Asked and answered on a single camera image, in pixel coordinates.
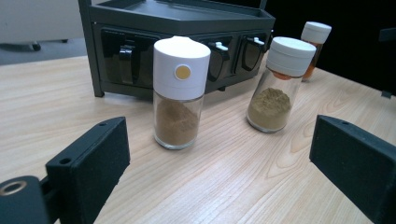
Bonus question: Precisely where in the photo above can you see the dark grey spice rack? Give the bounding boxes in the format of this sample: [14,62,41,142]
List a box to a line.
[78,0,276,101]

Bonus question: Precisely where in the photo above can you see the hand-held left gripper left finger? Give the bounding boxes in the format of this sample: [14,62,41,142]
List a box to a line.
[46,117,131,224]

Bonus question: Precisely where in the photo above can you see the black seasoning box with handle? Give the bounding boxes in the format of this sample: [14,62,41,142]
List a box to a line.
[100,28,157,90]
[241,33,269,73]
[199,36,233,83]

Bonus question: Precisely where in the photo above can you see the spice jar with olive powder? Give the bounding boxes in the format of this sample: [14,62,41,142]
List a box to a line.
[246,36,318,134]

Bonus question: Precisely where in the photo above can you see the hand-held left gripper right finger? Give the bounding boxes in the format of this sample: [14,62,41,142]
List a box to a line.
[309,115,396,224]

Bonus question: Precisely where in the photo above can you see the spice jar with orange powder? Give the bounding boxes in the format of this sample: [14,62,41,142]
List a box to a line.
[300,21,332,82]

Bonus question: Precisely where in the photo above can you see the spice jar with brown powder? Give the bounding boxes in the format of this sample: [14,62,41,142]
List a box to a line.
[152,35,212,151]

